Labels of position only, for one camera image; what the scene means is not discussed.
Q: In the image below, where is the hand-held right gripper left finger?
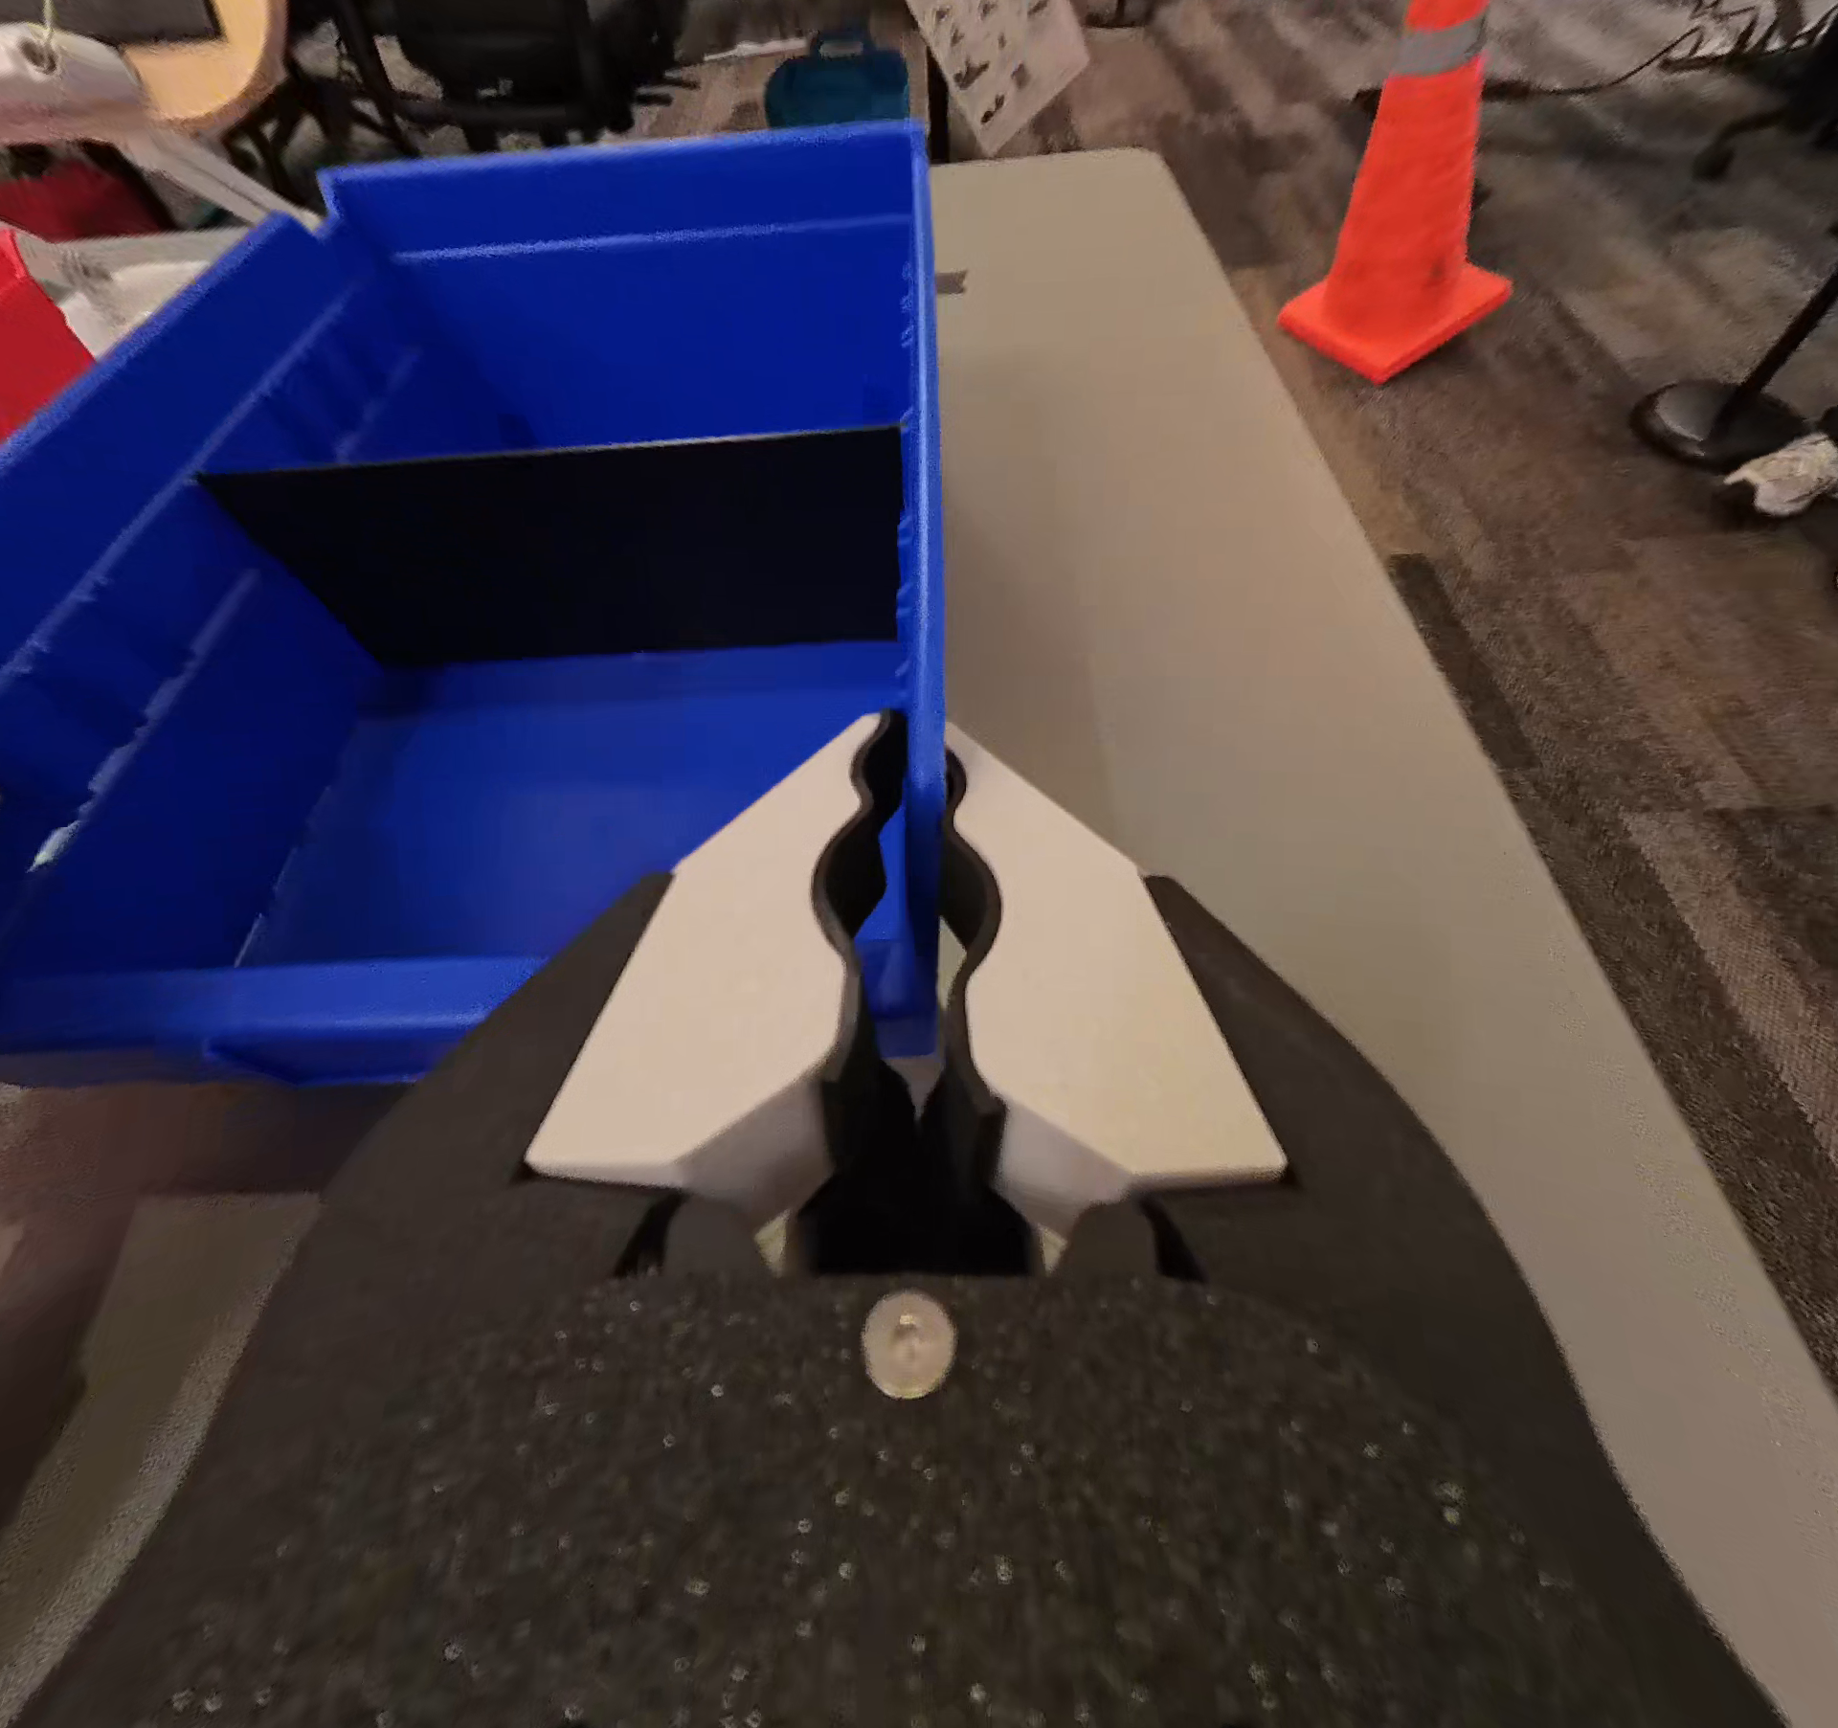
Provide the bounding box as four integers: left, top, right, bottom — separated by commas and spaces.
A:
523, 707, 923, 1276

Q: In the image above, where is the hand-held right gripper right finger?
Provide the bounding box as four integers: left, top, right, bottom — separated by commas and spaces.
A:
927, 721, 1293, 1272

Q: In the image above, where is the blue storage bin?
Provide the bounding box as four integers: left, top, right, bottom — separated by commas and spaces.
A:
0, 119, 953, 1089

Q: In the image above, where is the red storage bin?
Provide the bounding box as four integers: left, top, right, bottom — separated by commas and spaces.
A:
0, 226, 95, 443

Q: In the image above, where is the grey desk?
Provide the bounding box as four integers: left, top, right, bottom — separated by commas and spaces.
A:
0, 149, 1838, 1728

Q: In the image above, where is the black bin divider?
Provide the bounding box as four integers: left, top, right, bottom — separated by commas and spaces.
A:
197, 423, 907, 668

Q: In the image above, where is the black pole base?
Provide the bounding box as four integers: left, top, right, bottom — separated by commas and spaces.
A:
1633, 270, 1838, 473

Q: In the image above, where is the orange traffic cone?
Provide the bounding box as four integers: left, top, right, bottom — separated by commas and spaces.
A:
1275, 0, 1516, 387

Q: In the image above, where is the blue bag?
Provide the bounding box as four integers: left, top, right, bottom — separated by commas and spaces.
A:
764, 25, 913, 133

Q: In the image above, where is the printed paper sheet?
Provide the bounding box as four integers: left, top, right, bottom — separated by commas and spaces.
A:
879, 0, 1094, 157

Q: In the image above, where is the black office chair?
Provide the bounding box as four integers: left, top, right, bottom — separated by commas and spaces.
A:
272, 0, 684, 157

